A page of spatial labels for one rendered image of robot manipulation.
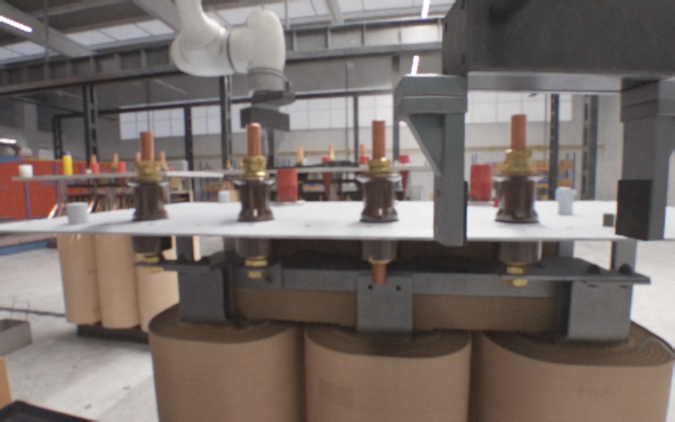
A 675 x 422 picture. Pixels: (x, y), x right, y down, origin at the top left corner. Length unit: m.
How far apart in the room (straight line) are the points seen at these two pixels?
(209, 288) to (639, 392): 0.94
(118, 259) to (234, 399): 2.55
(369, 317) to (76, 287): 3.21
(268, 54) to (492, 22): 0.72
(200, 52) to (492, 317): 0.95
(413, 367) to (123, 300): 2.93
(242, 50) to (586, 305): 0.96
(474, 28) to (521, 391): 0.77
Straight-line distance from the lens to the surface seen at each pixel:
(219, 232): 0.63
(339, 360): 0.78
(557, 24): 0.24
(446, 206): 0.21
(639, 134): 0.29
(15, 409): 1.23
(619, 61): 0.26
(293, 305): 0.90
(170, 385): 0.99
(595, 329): 0.87
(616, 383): 0.90
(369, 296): 0.75
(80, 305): 3.75
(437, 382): 0.81
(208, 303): 0.88
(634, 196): 0.29
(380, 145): 0.67
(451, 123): 0.21
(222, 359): 0.87
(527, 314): 0.92
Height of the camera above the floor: 1.45
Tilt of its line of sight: 5 degrees down
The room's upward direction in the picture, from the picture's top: 1 degrees counter-clockwise
